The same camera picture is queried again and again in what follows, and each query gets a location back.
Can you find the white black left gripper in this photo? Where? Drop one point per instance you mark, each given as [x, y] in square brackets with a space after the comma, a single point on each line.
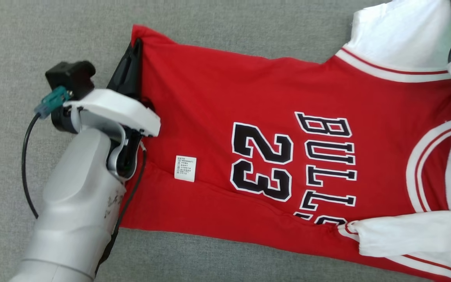
[119, 111]

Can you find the red Bulls 23 jersey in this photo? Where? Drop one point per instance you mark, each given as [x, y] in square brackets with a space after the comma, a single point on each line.
[217, 98]

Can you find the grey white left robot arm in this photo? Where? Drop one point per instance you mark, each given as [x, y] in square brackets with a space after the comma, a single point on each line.
[76, 203]

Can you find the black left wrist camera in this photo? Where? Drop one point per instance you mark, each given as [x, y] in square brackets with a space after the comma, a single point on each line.
[71, 78]

